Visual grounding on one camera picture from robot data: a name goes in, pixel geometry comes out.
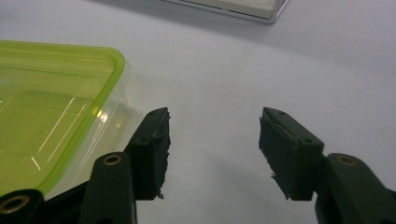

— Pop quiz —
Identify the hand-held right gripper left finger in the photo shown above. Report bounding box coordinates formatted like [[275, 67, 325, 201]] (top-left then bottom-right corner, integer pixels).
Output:
[[78, 106, 172, 224]]

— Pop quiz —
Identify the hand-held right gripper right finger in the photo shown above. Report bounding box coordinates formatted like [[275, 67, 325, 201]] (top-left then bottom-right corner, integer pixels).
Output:
[[258, 106, 396, 224]]

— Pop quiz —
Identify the clear container with green lid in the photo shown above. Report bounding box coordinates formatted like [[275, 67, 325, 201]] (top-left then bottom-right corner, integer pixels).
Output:
[[0, 39, 132, 201]]

